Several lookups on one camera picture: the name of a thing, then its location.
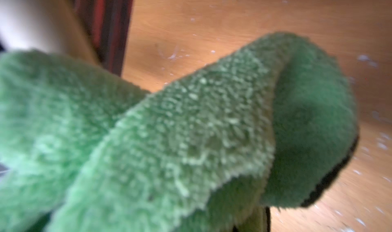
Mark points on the green microfibre rag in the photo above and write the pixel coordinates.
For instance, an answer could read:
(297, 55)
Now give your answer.
(270, 125)

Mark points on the sickle yellow label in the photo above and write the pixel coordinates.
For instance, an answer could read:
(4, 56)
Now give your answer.
(46, 25)

